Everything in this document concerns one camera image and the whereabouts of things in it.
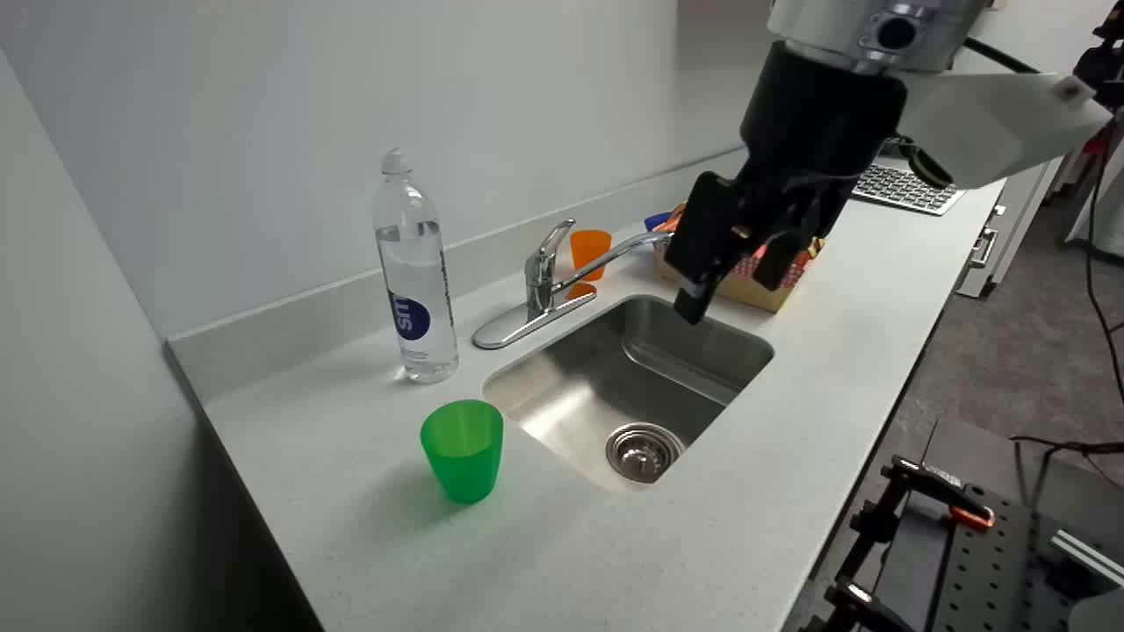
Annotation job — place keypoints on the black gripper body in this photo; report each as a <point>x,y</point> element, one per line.
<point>820,116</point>

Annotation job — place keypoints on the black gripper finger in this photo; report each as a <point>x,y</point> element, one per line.
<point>788,250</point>
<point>708,246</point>

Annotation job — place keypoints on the chrome tap lever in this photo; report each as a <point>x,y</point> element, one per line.
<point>557,238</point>

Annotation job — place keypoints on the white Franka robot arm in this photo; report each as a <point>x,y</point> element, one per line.
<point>866,23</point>

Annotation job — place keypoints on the orange checkered cardboard box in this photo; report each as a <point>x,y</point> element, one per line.
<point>750,294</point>

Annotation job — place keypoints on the blue and brown toy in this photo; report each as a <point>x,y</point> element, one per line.
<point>654,224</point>

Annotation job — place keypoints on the grey computer keyboard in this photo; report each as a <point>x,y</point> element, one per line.
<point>901,188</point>

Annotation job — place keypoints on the orange plastic cup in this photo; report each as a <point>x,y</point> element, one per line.
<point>587,246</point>

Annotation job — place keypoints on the stainless steel sink basin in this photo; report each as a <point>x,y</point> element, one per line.
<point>669,357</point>

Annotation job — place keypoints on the metal sink drain strainer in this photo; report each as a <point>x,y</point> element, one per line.
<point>644,452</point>

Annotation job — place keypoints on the chrome faucet base and spout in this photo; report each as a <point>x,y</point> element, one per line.
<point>507,333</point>

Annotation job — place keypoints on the black clamp with orange tip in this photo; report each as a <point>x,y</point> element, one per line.
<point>925,486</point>

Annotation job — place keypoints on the black tripod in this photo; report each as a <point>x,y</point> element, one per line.
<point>1102,73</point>

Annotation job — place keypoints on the clear plastic water bottle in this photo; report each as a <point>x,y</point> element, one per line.
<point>415,294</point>

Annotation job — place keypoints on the green plastic cup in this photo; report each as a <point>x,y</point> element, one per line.
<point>464,452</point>

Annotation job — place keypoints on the black perforated breadboard table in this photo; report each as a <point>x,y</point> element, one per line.
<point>1007,573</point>

